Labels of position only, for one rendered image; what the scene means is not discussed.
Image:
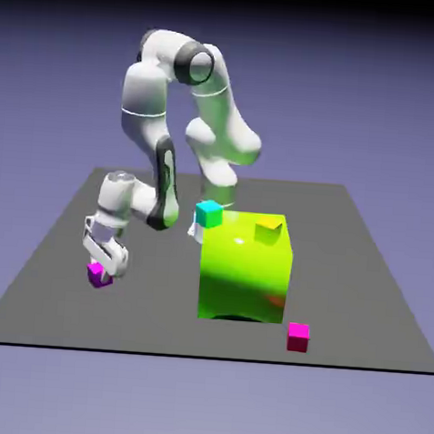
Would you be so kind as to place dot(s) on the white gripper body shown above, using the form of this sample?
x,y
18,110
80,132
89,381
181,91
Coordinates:
x,y
106,255

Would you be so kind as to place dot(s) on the small purple cube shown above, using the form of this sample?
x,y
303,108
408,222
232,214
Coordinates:
x,y
97,276

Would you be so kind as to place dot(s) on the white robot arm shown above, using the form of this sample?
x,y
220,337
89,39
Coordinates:
x,y
145,95

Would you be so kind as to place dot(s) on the small cyan cube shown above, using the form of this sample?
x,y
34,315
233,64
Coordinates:
x,y
209,214

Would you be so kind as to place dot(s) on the small yellow cube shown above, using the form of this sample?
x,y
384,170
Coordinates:
x,y
268,230

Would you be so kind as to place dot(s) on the small pink cube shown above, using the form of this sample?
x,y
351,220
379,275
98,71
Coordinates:
x,y
298,337

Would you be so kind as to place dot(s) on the large green box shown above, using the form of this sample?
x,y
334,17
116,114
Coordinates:
x,y
244,270

